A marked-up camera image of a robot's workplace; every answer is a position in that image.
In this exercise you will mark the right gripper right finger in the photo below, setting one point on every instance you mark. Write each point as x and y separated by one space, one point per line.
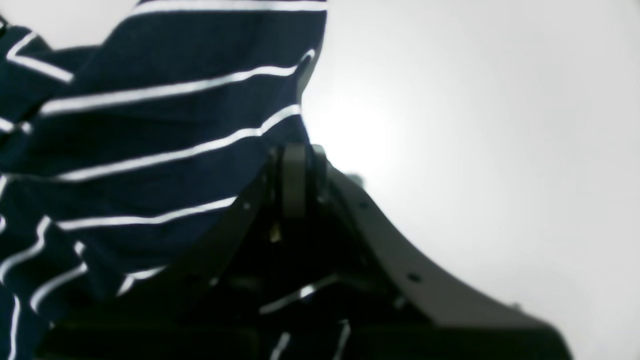
440 316

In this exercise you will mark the navy white striped T-shirt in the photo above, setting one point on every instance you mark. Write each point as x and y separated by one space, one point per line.
116 157

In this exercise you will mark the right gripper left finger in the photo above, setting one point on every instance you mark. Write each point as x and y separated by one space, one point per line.
162 319

